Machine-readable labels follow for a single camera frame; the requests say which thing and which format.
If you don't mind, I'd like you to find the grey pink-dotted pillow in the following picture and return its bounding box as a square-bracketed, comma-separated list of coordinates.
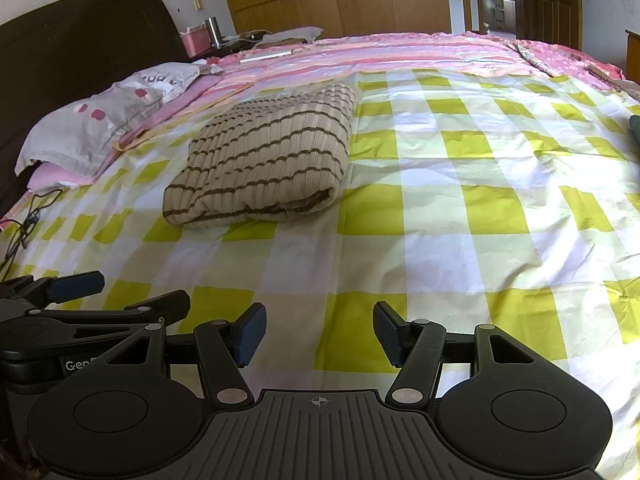
[14, 62, 221, 190]

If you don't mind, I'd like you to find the green checkered bed sheet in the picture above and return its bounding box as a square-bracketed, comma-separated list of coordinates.
[9, 70, 639, 479]

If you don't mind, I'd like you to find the dark brown door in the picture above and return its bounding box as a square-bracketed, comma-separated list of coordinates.
[523, 0, 582, 50]

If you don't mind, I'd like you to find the pink striped quilt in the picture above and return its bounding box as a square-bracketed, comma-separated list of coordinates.
[120, 32, 626, 152]

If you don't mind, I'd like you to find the beige brown-striped knit sweater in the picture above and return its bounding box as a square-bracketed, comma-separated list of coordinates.
[163, 77, 360, 226]

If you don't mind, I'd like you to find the wooden side cabinet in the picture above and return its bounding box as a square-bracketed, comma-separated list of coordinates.
[626, 29, 640, 84]

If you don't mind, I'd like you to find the dark wooden headboard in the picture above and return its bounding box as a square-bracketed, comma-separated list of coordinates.
[1, 0, 188, 212]

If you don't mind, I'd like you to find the teal folded towel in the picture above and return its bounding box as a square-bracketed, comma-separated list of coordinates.
[629, 115, 640, 143]

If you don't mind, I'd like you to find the pink storage box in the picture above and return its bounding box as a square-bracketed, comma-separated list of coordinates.
[180, 26, 212, 58]

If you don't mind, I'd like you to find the black cable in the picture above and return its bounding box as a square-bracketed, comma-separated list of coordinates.
[0, 186, 64, 281]

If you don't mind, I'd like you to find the steel thermos cup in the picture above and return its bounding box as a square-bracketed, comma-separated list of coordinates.
[204, 16, 224, 49]

